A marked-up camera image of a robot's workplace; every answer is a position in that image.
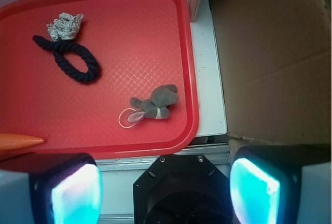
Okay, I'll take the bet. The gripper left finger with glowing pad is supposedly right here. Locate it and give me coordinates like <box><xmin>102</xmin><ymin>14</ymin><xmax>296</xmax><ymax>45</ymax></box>
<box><xmin>1</xmin><ymin>152</ymin><xmax>103</xmax><ymax>223</ymax></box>

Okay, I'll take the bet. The dark blue rope toy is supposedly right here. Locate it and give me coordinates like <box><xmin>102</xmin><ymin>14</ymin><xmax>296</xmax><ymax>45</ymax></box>
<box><xmin>32</xmin><ymin>12</ymin><xmax>100</xmax><ymax>84</ymax></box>

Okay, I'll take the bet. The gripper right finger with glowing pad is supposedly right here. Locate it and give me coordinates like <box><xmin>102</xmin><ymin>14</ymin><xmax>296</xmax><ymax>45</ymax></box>
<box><xmin>230</xmin><ymin>144</ymin><xmax>331</xmax><ymax>223</ymax></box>

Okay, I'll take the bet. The orange toy carrot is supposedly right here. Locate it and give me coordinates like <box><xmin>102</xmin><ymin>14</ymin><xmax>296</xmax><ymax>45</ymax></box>
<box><xmin>1</xmin><ymin>133</ymin><xmax>45</xmax><ymax>151</ymax></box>

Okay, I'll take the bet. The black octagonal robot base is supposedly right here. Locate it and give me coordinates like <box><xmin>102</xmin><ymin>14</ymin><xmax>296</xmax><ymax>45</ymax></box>
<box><xmin>133</xmin><ymin>155</ymin><xmax>233</xmax><ymax>223</ymax></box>

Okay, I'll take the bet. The grey plush mouse toy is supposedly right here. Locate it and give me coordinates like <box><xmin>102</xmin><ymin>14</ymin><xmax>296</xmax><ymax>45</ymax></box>
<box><xmin>127</xmin><ymin>84</ymin><xmax>179</xmax><ymax>123</ymax></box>

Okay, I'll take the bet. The brown cardboard box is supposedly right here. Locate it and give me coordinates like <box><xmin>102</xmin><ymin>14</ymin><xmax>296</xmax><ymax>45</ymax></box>
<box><xmin>209</xmin><ymin>0</ymin><xmax>331</xmax><ymax>144</ymax></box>

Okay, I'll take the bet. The white ring loop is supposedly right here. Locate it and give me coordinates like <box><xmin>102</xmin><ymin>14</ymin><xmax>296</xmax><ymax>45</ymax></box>
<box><xmin>118</xmin><ymin>108</ymin><xmax>142</xmax><ymax>129</ymax></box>

